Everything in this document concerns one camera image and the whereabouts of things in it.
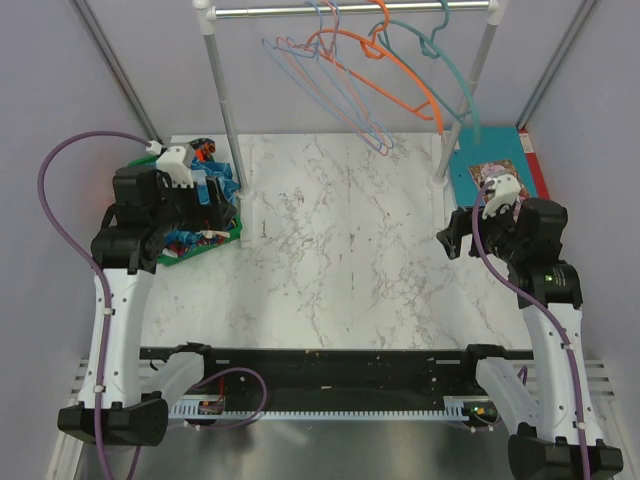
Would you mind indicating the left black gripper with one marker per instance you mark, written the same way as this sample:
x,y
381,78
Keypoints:
x,y
219,207

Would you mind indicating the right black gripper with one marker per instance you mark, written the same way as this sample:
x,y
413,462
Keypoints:
x,y
461,223

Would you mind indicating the blue leaf print shorts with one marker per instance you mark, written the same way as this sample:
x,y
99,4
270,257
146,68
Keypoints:
x,y
222,172

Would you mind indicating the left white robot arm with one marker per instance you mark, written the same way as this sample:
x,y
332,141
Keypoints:
x,y
115,407

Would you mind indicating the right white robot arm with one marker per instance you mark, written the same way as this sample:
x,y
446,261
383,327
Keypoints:
x,y
555,433

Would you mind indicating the orange plastic hanger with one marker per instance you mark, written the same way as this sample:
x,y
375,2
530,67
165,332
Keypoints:
x,y
394,73

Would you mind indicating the illustrated paperback book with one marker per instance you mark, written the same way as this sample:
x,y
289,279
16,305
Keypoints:
x,y
480,172

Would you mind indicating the colourful comic print cloth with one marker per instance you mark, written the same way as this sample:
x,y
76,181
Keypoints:
x,y
181,245

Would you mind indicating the green plastic tray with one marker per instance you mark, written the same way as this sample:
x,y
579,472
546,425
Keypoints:
x,y
214,187

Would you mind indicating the teal folder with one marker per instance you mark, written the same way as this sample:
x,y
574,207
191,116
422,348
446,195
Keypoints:
x,y
496,143

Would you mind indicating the red folder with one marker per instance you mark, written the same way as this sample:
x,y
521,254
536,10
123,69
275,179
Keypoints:
x,y
534,166

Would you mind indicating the silver clothes rack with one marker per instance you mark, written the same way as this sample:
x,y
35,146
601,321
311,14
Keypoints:
x,y
340,95

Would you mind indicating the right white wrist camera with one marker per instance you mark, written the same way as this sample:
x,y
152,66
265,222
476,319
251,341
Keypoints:
x,y
504,192

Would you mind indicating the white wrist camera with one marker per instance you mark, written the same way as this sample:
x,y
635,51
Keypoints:
x,y
176,162
504,192

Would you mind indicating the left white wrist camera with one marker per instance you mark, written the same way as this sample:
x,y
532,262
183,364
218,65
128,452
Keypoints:
x,y
176,162

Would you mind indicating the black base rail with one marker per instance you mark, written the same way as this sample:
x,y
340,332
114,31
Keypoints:
x,y
313,380

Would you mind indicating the light blue cable duct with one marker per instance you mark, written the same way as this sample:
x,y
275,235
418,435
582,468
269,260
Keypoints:
x,y
193,408

